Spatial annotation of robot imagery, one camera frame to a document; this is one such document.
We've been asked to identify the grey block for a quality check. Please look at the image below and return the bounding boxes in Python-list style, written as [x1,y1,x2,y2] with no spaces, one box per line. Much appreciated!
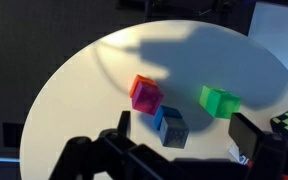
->
[158,115,190,150]

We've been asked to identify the white paper tag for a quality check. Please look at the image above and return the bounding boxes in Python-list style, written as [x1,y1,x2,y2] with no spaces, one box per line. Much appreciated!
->
[228,143,252,166]

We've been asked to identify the pink block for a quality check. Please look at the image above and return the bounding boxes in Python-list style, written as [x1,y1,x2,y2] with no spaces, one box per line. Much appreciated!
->
[131,82,165,116]

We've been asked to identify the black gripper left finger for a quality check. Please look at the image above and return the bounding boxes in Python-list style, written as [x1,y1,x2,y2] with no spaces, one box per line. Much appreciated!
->
[117,110,132,138]

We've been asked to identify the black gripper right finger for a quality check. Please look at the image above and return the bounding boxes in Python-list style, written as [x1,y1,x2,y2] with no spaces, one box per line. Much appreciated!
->
[227,112,267,161]

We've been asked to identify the green block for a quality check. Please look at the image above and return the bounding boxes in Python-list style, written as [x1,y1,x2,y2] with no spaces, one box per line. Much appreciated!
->
[198,85,242,120]

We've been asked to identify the blue block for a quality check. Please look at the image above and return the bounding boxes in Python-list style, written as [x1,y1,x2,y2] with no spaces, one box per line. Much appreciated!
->
[153,105,183,132]

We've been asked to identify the orange block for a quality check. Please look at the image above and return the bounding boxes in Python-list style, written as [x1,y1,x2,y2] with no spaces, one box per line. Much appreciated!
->
[129,74,159,99]

